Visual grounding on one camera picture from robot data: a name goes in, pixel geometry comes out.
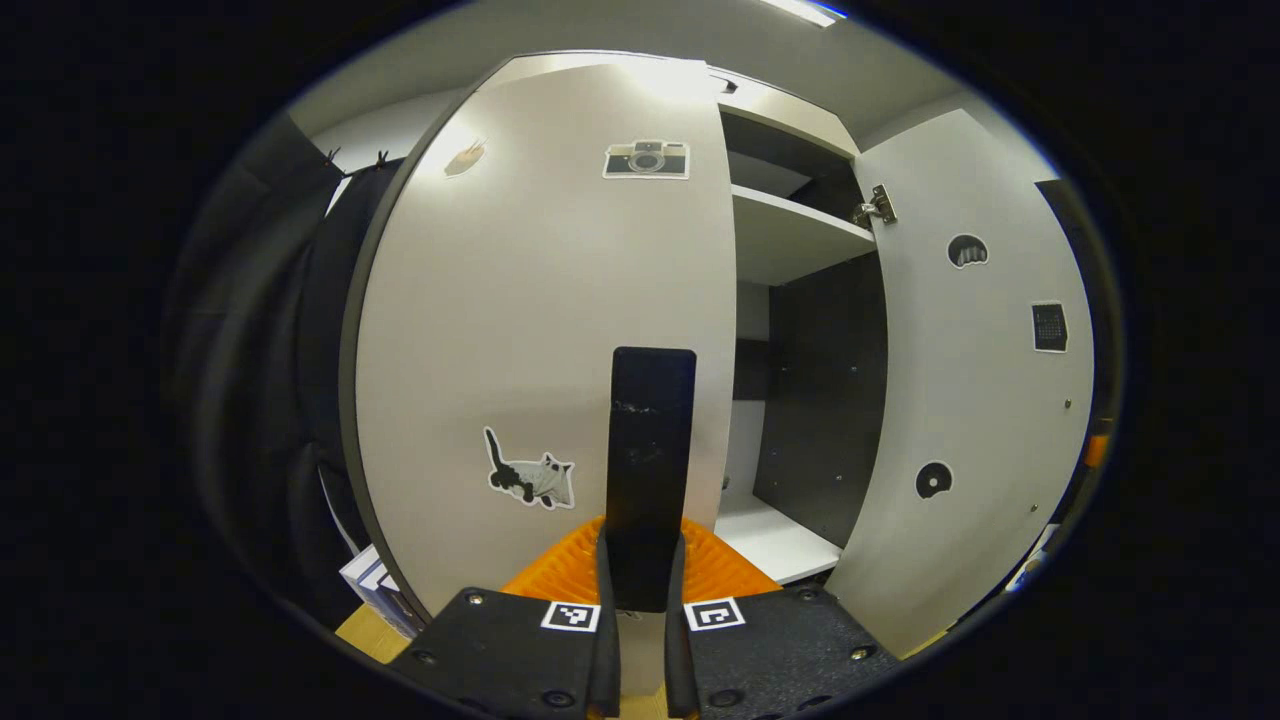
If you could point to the cabinet door with camera sticker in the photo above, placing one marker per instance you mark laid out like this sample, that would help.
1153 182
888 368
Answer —
520 300

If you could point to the white tray with blue print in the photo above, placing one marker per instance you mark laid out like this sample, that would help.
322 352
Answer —
1035 555

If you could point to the white book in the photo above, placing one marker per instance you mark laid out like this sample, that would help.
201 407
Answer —
358 572

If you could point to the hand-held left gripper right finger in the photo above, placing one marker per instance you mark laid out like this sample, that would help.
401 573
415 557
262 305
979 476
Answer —
678 670

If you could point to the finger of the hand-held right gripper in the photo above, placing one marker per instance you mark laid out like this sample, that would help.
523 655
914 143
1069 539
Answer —
1097 447

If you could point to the grey-blue book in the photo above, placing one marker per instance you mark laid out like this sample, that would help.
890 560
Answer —
385 597

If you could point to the white double-door shoe cabinet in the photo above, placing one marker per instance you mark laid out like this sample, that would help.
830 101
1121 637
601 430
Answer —
800 235

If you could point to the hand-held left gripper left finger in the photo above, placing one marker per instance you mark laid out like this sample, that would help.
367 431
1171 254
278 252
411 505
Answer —
607 660

